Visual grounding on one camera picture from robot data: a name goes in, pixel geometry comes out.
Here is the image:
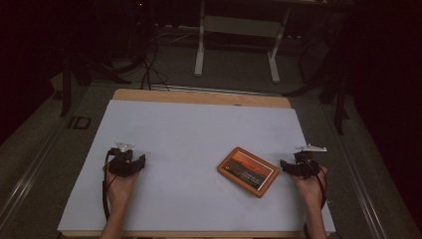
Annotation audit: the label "wooden photo frame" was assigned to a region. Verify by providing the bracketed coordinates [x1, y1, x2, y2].
[216, 146, 282, 199]

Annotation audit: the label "black floor socket box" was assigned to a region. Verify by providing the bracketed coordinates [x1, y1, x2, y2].
[68, 116, 93, 130]

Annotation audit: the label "person's right hand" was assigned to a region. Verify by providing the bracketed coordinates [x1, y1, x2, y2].
[291, 165, 329, 210]

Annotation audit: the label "white table mat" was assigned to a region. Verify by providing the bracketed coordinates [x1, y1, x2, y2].
[57, 99, 336, 233]

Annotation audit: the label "metal floor rail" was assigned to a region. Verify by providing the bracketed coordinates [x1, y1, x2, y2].
[0, 113, 69, 228]
[321, 105, 390, 239]
[149, 84, 284, 98]

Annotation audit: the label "person's left hand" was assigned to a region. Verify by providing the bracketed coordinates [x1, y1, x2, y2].
[105, 165, 140, 207]

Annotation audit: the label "black metal stand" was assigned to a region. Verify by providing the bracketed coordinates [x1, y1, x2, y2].
[59, 49, 133, 118]
[283, 66, 352, 135]

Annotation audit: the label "wooden table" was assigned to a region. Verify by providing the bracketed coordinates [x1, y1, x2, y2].
[61, 88, 332, 239]

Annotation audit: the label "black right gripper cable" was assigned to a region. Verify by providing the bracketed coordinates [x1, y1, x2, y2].
[302, 158, 330, 239]

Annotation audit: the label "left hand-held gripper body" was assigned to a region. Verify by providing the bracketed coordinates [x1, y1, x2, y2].
[106, 141, 137, 178]

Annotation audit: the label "white metal desk frame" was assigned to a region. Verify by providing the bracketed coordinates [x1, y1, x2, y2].
[193, 0, 293, 84]

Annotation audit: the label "black floor cables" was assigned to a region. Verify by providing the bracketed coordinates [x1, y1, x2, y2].
[139, 33, 171, 92]

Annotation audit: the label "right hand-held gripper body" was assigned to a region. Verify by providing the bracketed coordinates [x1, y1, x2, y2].
[293, 143, 327, 180]

